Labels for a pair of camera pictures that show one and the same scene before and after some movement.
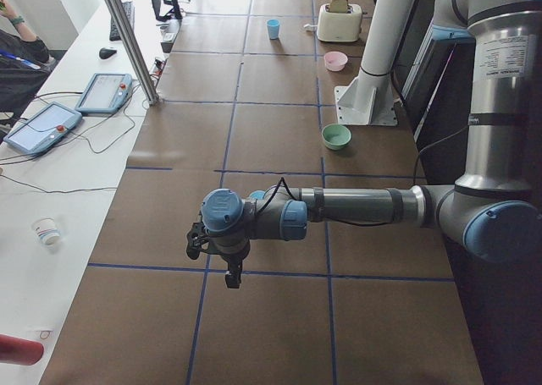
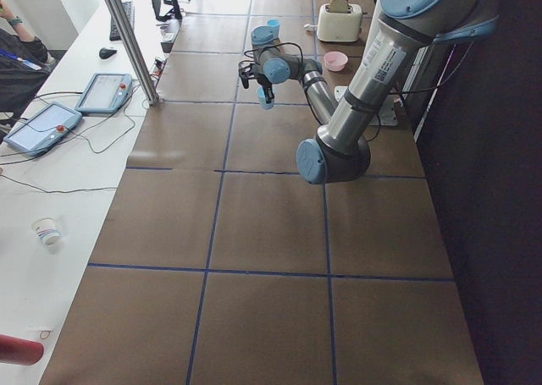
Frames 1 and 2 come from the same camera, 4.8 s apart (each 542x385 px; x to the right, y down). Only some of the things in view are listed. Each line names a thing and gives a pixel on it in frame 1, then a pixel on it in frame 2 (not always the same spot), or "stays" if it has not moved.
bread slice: x=338 y=5 stays
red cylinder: x=19 y=351 stays
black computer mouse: x=105 y=53 stays
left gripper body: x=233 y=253 → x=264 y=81
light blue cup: x=273 y=28 stays
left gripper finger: x=233 y=278 → x=268 y=93
